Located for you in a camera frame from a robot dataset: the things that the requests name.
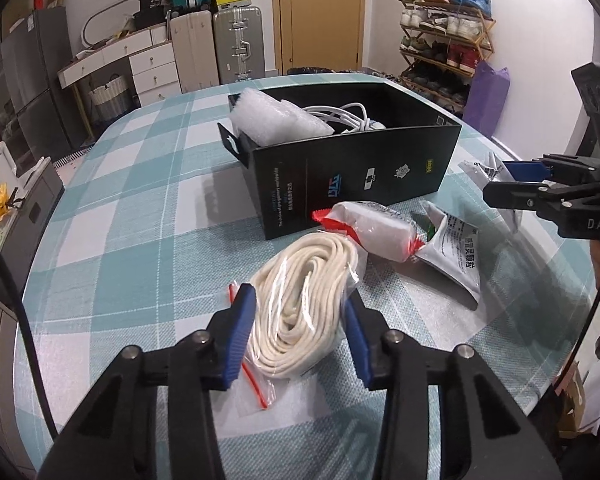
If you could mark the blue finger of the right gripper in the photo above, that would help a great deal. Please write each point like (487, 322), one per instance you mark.
(528, 170)
(516, 196)

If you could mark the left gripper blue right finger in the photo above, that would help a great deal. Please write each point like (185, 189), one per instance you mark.
(362, 328)

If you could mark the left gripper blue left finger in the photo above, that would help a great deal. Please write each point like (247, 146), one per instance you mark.
(236, 332)

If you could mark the white powder packet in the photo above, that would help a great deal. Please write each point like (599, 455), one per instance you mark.
(452, 250)
(492, 169)

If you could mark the purple bag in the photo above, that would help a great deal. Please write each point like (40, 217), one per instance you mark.
(486, 99)

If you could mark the black cardboard box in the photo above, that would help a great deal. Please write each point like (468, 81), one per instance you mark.
(406, 158)

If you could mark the red trimmed white packet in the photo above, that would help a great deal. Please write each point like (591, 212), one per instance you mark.
(380, 230)

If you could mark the wooden shoe rack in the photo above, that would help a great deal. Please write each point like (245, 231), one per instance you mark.
(442, 45)

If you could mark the white bubble wrap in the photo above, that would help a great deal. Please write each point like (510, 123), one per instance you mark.
(269, 122)

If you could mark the grey low cabinet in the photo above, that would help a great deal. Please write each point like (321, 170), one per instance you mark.
(23, 229)

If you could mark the black round basket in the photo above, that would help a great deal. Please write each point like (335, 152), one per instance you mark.
(308, 70)

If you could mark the woven laundry basket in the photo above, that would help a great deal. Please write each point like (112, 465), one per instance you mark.
(112, 100)

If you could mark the wooden door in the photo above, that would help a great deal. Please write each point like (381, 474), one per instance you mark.
(318, 33)

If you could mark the white drawer desk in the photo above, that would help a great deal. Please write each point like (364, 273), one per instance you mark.
(144, 59)

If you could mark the beige suitcase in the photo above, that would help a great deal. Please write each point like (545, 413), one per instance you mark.
(194, 51)

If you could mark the silver suitcase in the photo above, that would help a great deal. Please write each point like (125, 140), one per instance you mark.
(239, 45)

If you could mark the black bag on desk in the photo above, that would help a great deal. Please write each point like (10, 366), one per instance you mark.
(151, 13)

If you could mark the grey refrigerator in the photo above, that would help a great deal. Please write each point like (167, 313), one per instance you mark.
(33, 54)

